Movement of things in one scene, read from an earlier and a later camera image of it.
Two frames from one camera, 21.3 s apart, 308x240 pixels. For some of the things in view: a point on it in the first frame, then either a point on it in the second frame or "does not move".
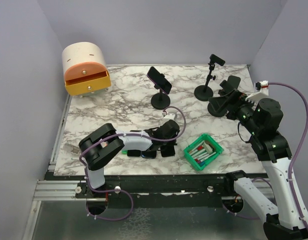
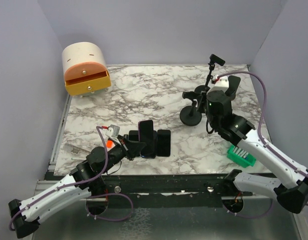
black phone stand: [161, 100] -> [190, 115]
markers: [200, 154] -> [239, 152]
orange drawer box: [85, 69] does not move
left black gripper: [171, 142] -> [131, 149]
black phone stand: [204, 92] does not move
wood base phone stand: [234, 81] does not move
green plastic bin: [218, 148] -> [249, 161]
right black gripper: [232, 100] -> [202, 98]
